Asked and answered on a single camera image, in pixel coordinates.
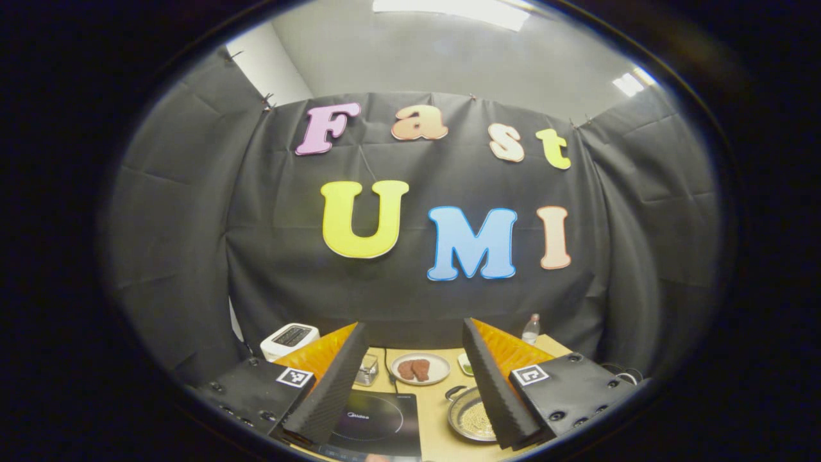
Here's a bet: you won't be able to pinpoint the large ceiling light panel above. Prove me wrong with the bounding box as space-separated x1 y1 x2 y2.
372 0 532 31

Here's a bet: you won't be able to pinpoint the steel pot with black handles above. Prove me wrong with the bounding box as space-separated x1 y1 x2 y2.
444 385 501 443

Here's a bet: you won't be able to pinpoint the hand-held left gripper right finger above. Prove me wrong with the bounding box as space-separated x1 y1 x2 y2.
462 318 639 450

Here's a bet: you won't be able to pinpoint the black power cable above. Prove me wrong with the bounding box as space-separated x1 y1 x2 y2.
383 348 400 393

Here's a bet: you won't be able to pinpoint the small ceiling light panel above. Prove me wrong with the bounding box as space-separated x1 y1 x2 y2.
611 66 656 97

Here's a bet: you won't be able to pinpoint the black induction cooktop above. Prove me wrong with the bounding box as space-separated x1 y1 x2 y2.
282 389 422 459

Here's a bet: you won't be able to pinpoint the pile of soybeans in pot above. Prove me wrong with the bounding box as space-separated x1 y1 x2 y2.
461 404 495 437

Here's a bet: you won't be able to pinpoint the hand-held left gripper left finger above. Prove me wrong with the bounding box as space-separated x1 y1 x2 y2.
192 323 369 447

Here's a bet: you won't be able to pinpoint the black backdrop cloth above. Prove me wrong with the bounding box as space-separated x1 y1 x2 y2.
106 45 719 386

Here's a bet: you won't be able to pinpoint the coiled cables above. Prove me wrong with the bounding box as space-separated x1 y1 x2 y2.
600 363 644 386

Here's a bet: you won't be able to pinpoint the white toaster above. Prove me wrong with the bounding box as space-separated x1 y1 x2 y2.
260 323 320 362

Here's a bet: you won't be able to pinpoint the white round plate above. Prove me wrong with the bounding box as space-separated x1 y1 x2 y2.
389 352 452 386

